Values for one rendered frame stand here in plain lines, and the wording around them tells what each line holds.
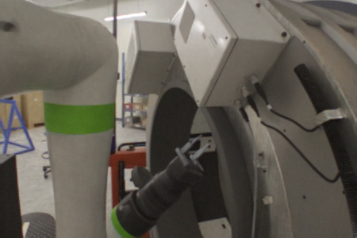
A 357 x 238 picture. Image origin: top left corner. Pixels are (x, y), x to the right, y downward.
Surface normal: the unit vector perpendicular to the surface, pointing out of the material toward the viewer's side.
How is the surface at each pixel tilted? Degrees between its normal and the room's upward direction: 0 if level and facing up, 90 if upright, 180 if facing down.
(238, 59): 132
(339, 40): 69
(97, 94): 95
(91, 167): 98
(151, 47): 55
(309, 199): 90
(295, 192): 90
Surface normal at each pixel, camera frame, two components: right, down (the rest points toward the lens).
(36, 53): 0.97, 0.19
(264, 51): 0.24, 0.74
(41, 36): 0.97, -0.11
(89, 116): 0.57, 0.17
